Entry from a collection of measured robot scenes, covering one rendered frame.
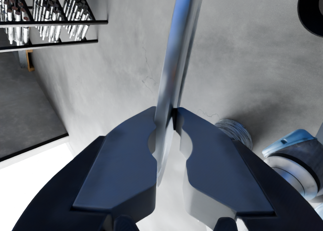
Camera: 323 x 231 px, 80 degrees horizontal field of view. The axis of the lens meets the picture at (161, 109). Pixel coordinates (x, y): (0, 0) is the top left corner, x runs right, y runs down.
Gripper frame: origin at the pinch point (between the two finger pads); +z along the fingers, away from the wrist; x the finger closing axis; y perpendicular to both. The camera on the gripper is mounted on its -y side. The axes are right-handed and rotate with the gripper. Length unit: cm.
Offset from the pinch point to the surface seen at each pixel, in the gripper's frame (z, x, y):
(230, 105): 100, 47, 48
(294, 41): 84, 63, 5
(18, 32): 158, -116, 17
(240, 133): 85, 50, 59
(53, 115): 375, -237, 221
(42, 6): 168, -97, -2
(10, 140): 294, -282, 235
